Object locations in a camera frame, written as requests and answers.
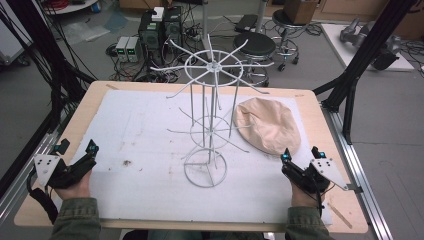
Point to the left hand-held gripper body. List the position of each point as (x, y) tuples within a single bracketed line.
[(53, 173)]

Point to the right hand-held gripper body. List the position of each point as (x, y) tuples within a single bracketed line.
[(321, 173)]

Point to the beige cloth hat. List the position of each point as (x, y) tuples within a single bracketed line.
[(270, 126)]

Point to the person's left hand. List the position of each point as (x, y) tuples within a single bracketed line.
[(78, 190)]

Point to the person's right hand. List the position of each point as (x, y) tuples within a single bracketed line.
[(301, 198)]

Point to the thin wooden stick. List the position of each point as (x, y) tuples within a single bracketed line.
[(340, 216)]

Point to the white foam mat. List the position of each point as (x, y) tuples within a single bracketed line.
[(143, 140)]

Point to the grey bench power supply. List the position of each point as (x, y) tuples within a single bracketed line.
[(122, 48), (134, 48)]

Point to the white board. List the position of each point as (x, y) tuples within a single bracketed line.
[(336, 43)]

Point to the black round stool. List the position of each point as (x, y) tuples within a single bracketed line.
[(254, 44), (283, 20)]

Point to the black computer tower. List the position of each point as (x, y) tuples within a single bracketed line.
[(173, 26), (150, 31)]

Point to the black flat device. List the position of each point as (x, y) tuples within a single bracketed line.
[(246, 23)]

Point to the white round table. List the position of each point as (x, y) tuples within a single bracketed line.
[(71, 6)]

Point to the grey metal pole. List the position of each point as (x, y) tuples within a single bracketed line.
[(204, 23), (261, 16)]

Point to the brown cardboard box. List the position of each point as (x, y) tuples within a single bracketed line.
[(300, 10)]

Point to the white box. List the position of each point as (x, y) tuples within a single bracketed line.
[(158, 14)]

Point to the black metal frame post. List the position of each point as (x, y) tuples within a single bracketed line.
[(43, 43), (363, 56)]

